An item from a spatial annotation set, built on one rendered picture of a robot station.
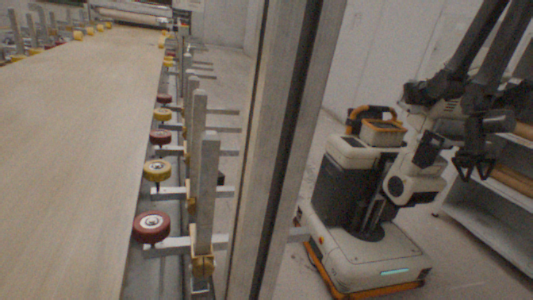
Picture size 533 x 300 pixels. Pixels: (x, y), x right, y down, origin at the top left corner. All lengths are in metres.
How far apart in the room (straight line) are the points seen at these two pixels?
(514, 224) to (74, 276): 3.01
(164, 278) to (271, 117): 0.82
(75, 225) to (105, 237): 0.08
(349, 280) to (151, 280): 1.01
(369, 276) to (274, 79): 1.55
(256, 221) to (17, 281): 0.51
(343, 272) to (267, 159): 1.44
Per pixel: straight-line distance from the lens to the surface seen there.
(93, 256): 0.65
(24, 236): 0.73
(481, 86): 1.09
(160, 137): 1.08
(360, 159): 1.56
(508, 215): 3.13
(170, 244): 0.73
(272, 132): 0.17
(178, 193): 0.93
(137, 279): 0.96
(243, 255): 0.23
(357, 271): 1.61
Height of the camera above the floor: 1.35
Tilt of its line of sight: 26 degrees down
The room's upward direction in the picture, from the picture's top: 10 degrees clockwise
